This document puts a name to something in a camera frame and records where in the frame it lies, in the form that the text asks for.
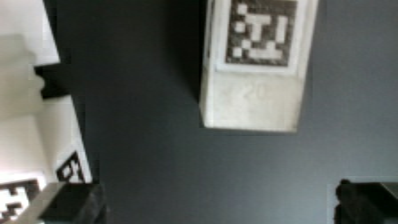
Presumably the white table leg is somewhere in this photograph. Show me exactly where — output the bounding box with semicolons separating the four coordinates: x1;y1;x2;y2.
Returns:
199;0;318;133

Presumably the white square tabletop part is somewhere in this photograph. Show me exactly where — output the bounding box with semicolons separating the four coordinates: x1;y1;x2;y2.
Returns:
0;0;93;224

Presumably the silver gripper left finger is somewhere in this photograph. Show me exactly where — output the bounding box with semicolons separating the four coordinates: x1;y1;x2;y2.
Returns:
16;182;109;224

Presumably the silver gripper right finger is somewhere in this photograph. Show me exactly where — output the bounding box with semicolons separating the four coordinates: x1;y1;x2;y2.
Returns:
334;179;398;224

